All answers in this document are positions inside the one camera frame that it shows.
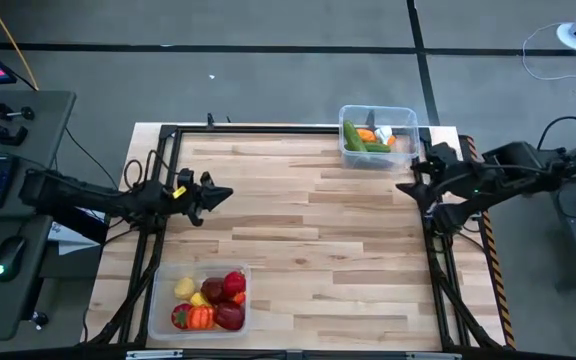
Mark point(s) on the black computer mouse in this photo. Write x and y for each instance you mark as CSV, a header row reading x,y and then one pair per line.
x,y
10,255

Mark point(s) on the red fruit with green calyx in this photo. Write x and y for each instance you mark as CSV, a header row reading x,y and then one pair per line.
x,y
180,318

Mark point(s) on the long green cucumber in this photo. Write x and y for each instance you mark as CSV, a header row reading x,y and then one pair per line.
x,y
353,137

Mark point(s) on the yellow tag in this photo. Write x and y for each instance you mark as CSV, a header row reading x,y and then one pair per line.
x,y
179,192

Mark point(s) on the orange carrot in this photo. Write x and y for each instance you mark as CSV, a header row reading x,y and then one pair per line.
x,y
392,141

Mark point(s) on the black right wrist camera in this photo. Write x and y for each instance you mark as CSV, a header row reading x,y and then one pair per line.
x,y
443,157

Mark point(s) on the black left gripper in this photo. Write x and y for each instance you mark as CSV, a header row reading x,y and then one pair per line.
x,y
190,202

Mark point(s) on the orange round vegetable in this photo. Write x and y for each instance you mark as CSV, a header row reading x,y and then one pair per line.
x,y
367,135

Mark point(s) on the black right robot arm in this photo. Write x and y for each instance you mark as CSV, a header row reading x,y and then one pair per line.
x,y
518,165

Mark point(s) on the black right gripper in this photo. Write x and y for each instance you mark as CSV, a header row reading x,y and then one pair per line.
x,y
443,185

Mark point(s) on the white paper sheet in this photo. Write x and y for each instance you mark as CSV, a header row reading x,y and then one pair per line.
x,y
73,246

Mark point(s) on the bright red fruit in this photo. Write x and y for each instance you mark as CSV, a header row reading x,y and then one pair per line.
x,y
234,283

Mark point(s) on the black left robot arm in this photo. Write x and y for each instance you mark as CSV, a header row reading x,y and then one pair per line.
x,y
93,197

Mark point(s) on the clear plastic bin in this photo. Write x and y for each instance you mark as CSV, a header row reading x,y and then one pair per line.
x,y
408,117
165,280

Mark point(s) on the dark red apple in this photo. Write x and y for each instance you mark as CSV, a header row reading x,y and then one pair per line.
x,y
213,291

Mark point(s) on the small black knob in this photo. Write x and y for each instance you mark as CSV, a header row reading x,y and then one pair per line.
x,y
40,318

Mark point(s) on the small yellow fruit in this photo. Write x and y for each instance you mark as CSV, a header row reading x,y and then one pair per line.
x,y
198,300

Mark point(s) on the white garlic bulb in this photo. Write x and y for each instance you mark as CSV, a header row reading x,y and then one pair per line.
x,y
383,134

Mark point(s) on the small green cucumber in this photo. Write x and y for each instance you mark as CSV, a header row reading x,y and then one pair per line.
x,y
378,148

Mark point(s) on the black metal table frame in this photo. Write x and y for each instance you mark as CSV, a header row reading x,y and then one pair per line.
x,y
268,129

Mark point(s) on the silver metal bracket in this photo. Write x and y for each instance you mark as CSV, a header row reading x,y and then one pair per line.
x,y
433,356
153,354

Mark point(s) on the thin yellow rod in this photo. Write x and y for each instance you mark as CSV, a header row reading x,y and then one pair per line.
x,y
12,45

